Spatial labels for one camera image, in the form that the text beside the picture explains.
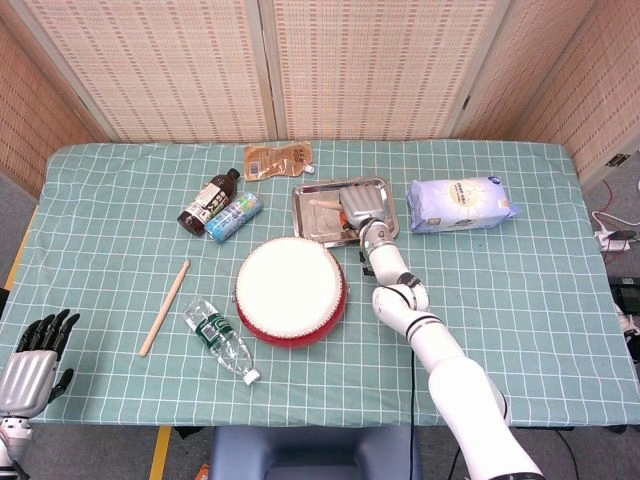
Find red drum white skin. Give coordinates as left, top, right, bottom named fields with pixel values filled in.
left=233, top=237, right=349, bottom=350

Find woven folding screen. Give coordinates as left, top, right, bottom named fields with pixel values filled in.
left=0, top=0, right=640, bottom=196

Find clear water bottle green label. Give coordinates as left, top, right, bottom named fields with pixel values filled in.
left=181, top=295, right=262, bottom=386

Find pale blue tissue pack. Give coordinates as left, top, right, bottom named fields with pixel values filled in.
left=405, top=174, right=521, bottom=235

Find steel rectangular tray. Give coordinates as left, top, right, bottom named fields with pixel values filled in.
left=291, top=175, right=401, bottom=249

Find blue drink can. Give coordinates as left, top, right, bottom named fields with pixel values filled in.
left=203, top=191, right=264, bottom=245

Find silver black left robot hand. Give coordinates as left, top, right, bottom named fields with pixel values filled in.
left=0, top=308, right=81, bottom=419

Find green checked tablecloth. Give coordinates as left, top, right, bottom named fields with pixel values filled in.
left=0, top=139, right=640, bottom=429

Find blue padded seat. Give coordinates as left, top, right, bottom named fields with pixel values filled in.
left=208, top=425, right=424, bottom=480

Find brown tea bottle black label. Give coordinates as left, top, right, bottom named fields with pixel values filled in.
left=177, top=168, right=242, bottom=237

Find white power strip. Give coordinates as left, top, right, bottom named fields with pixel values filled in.
left=592, top=209, right=634, bottom=254

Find silver right hand orange fingertips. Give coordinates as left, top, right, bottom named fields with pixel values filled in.
left=338, top=185, right=387, bottom=229

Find brown spouted pouch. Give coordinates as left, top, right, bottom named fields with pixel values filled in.
left=243, top=141, right=316, bottom=181

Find black box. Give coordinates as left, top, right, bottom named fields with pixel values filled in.
left=607, top=274, right=640, bottom=316

